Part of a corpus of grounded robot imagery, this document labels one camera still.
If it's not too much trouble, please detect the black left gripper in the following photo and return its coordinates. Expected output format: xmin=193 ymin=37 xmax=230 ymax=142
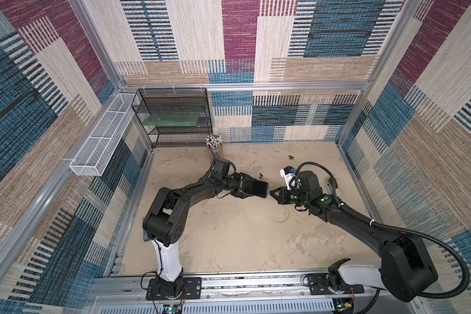
xmin=222 ymin=173 xmax=257 ymax=201

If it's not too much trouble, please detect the black smartphone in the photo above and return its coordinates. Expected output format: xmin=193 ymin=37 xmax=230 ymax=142
xmin=242 ymin=179 xmax=270 ymax=198

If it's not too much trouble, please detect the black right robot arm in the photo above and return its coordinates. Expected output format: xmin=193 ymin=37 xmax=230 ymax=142
xmin=270 ymin=187 xmax=438 ymax=302

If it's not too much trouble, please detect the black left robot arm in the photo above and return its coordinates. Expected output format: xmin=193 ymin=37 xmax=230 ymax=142
xmin=143 ymin=158 xmax=269 ymax=296

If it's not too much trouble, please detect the green board on shelf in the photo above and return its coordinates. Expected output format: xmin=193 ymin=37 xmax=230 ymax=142
xmin=142 ymin=114 xmax=201 ymax=127

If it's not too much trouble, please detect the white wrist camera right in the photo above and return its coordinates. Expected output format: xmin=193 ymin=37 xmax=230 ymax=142
xmin=280 ymin=166 xmax=298 ymax=190

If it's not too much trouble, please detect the black corrugated cable conduit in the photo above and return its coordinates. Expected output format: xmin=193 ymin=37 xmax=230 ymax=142
xmin=294 ymin=161 xmax=470 ymax=300

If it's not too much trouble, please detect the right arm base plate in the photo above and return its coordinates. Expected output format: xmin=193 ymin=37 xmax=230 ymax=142
xmin=302 ymin=273 xmax=365 ymax=296

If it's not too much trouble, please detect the black wire shelf rack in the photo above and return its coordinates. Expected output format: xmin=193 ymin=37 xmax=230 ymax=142
xmin=132 ymin=88 xmax=213 ymax=148

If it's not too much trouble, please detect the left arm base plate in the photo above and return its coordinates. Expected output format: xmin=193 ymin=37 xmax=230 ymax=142
xmin=145 ymin=277 xmax=202 ymax=301

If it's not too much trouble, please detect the white wire mesh basket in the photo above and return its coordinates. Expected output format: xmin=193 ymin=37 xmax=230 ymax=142
xmin=69 ymin=94 xmax=134 ymax=177

